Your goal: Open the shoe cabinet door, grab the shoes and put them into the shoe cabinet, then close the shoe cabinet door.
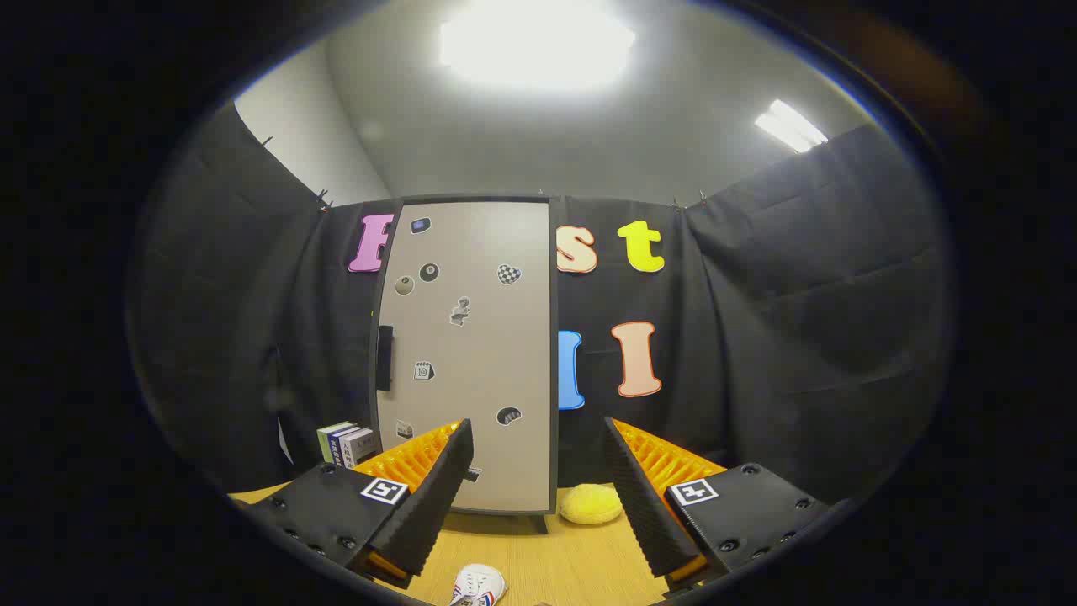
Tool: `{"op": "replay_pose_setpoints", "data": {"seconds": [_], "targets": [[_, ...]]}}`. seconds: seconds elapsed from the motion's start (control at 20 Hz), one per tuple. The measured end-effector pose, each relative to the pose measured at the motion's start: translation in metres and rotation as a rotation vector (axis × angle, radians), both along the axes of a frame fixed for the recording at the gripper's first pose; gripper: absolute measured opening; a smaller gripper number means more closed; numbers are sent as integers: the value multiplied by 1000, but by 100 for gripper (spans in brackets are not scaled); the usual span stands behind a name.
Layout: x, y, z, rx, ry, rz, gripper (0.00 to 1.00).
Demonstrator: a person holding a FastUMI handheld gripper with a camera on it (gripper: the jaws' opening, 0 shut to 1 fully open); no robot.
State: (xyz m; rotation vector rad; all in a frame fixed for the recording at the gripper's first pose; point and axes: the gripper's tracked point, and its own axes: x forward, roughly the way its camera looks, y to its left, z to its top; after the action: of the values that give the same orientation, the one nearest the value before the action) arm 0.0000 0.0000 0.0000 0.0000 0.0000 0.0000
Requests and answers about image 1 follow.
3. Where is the blue spine book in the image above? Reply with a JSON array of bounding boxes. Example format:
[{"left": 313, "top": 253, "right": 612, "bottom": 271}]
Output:
[{"left": 328, "top": 424, "right": 361, "bottom": 468}]

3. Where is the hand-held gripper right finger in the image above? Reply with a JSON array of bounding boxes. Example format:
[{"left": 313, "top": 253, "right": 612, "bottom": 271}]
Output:
[{"left": 602, "top": 416, "right": 831, "bottom": 592}]

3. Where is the dark grey shoe cabinet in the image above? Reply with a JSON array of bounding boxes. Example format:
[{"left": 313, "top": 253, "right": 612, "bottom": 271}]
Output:
[{"left": 369, "top": 196, "right": 560, "bottom": 534}]

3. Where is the white cover book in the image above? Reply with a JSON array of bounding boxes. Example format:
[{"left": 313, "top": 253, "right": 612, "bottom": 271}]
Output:
[{"left": 341, "top": 428, "right": 377, "bottom": 470}]

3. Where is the white canvas shoe striped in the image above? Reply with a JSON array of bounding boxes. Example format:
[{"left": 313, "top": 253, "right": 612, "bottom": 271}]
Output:
[{"left": 448, "top": 564, "right": 508, "bottom": 606}]

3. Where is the yellow textured toy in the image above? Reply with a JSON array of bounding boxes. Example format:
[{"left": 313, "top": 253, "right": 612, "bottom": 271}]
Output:
[{"left": 560, "top": 483, "right": 623, "bottom": 526}]

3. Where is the green spine book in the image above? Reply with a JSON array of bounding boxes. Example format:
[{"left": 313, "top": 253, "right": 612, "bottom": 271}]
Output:
[{"left": 317, "top": 421, "right": 350, "bottom": 464}]

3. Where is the large ceiling light panel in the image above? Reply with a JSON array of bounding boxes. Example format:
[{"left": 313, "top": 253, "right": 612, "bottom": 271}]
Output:
[{"left": 439, "top": 0, "right": 636, "bottom": 89}]

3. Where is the narrow ceiling light panel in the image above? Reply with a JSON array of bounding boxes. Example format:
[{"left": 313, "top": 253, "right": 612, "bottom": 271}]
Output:
[{"left": 755, "top": 99, "right": 830, "bottom": 154}]

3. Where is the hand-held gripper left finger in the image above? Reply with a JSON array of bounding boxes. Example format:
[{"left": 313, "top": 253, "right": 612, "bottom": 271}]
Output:
[{"left": 229, "top": 418, "right": 475, "bottom": 590}]

